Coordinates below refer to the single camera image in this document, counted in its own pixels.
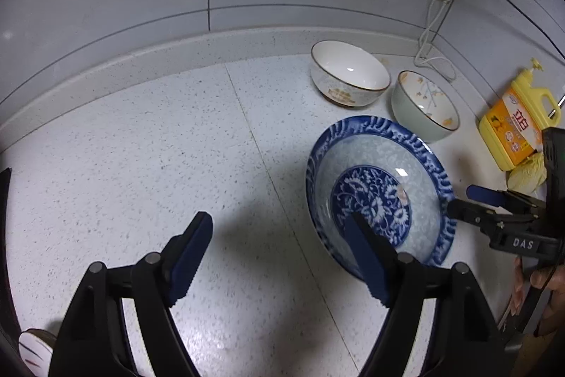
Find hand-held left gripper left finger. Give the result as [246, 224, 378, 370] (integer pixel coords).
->
[48, 211, 213, 377]

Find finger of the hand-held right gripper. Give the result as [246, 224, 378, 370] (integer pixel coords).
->
[447, 199, 537, 236]
[467, 185, 543, 212]

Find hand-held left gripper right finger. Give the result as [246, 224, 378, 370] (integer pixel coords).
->
[345, 213, 515, 377]

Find blue white floral bowl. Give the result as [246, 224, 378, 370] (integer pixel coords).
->
[306, 115, 457, 274]

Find pale green bowl brown rim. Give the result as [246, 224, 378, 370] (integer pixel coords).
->
[391, 70, 460, 143]

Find white bowl with brown rim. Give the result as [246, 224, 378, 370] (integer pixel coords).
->
[310, 40, 392, 108]

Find white plate with black strokes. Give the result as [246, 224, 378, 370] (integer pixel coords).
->
[18, 328, 58, 375]

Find person's right hand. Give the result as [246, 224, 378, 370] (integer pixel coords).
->
[512, 259, 565, 337]

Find napa cabbage piece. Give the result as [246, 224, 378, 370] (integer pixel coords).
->
[507, 152, 548, 190]

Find yellow detergent bottle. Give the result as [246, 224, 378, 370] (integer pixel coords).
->
[479, 58, 556, 171]

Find white power cable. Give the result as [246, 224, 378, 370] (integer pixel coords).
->
[414, 0, 457, 84]

